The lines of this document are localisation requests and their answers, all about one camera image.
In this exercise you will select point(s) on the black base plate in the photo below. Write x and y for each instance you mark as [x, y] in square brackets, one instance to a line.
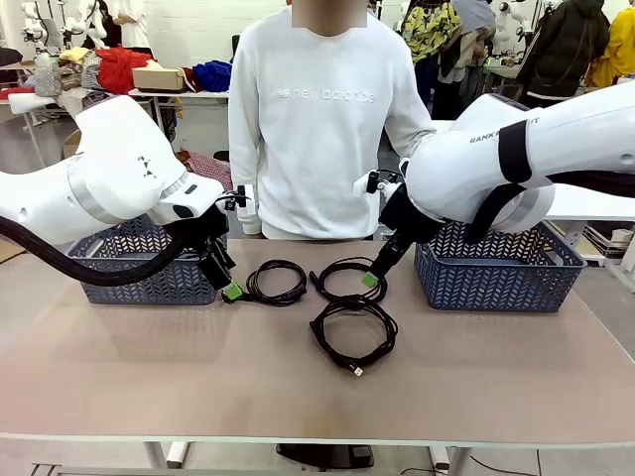
[322, 456]

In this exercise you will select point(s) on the person in yellow coat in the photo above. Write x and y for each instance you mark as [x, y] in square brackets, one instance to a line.
[617, 49]

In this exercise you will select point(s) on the red checkered cloth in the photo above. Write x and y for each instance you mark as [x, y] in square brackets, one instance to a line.
[206, 166]

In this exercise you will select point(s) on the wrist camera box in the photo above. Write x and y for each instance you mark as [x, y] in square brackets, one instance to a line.
[247, 201]
[362, 186]

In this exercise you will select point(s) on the person in yellow patterned top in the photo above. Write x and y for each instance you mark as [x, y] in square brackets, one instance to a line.
[429, 30]

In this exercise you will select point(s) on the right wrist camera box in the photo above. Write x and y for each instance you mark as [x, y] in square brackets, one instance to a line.
[362, 186]

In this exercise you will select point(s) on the person in dark jacket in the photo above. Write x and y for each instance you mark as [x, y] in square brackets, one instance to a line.
[565, 49]

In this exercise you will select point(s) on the white table frame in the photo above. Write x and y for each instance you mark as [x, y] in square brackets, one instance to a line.
[156, 453]

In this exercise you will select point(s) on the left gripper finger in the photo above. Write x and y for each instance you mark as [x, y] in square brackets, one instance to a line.
[229, 273]
[214, 275]

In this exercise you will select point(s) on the brown cardboard box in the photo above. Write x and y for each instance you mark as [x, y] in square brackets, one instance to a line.
[159, 78]

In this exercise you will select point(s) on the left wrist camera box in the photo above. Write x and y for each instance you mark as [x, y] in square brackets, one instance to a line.
[247, 201]

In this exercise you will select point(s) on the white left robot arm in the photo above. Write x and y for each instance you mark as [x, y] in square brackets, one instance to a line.
[119, 149]

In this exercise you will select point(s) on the white clothes table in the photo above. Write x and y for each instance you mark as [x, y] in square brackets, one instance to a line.
[30, 101]

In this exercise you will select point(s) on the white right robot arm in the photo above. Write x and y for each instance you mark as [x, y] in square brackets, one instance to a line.
[496, 163]

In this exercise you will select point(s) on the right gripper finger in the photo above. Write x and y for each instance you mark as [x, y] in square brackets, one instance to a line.
[376, 273]
[389, 263]

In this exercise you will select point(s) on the red garment pile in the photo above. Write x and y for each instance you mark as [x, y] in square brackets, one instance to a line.
[121, 67]

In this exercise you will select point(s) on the person in white sweatshirt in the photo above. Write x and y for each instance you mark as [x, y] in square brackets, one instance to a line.
[317, 149]

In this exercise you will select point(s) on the grey-blue perforated plastic basket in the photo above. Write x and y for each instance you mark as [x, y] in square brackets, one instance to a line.
[496, 287]
[149, 290]

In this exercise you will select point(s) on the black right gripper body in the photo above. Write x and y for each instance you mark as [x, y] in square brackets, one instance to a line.
[407, 218]

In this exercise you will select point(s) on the blue garment pile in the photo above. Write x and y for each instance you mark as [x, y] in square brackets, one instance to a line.
[213, 74]

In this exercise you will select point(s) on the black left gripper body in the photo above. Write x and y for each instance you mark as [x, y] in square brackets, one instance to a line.
[211, 230]

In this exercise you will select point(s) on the grey patterned bag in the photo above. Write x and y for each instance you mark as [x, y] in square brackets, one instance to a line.
[47, 82]

